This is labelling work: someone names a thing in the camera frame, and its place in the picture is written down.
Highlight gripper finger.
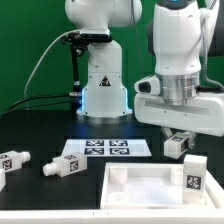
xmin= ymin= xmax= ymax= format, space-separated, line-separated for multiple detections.
xmin=187 ymin=132 xmax=198 ymax=149
xmin=161 ymin=127 xmax=173 ymax=140

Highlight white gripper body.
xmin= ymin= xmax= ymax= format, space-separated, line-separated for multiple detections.
xmin=134 ymin=93 xmax=224 ymax=137

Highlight white square table top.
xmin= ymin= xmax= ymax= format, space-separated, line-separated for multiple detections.
xmin=100 ymin=163 xmax=224 ymax=209

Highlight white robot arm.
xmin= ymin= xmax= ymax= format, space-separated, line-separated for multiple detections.
xmin=65 ymin=0 xmax=224 ymax=136

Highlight paper sheet with markers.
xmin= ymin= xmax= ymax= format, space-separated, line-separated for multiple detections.
xmin=62 ymin=139 xmax=151 ymax=157

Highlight white obstacle front bar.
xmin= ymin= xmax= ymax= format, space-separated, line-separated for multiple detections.
xmin=0 ymin=209 xmax=224 ymax=224

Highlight white obstacle bar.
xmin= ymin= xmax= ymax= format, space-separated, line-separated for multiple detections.
xmin=0 ymin=209 xmax=224 ymax=224
xmin=0 ymin=169 xmax=6 ymax=192

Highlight white obstacle left bar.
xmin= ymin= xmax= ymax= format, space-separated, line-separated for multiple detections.
xmin=0 ymin=169 xmax=6 ymax=192

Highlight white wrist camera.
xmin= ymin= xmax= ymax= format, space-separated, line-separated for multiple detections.
xmin=134 ymin=75 xmax=161 ymax=95

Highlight black camera stand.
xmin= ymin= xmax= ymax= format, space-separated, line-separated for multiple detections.
xmin=61 ymin=29 xmax=112 ymax=116

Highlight grey cable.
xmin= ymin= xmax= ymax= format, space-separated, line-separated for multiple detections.
xmin=23 ymin=29 xmax=79 ymax=101

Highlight black cables on table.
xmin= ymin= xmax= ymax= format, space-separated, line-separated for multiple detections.
xmin=0 ymin=94 xmax=81 ymax=118

